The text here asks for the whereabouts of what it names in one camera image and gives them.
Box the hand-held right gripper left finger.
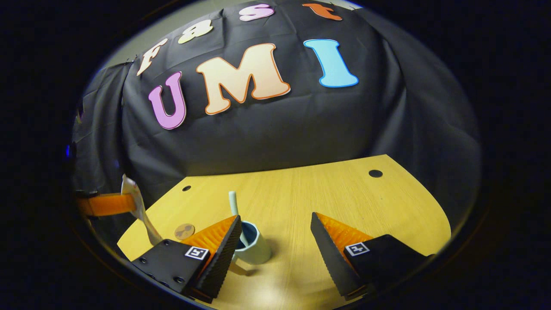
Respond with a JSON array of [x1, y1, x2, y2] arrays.
[[131, 214, 243, 303]]

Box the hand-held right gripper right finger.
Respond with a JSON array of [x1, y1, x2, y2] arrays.
[[310, 211, 433, 301]]

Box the white toothpaste tube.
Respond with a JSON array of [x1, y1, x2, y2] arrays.
[[121, 174, 163, 246]]

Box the light blue cup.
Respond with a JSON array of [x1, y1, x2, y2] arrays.
[[228, 220, 272, 276]]

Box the round cork coaster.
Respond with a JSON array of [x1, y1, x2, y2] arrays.
[[174, 223, 195, 241]]

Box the pale green toothbrush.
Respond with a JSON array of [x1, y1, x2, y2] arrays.
[[228, 191, 248, 246]]

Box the wooden desktop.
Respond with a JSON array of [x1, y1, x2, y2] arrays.
[[117, 154, 452, 310]]

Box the black backdrop cloth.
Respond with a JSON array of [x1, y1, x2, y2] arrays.
[[71, 0, 482, 242]]

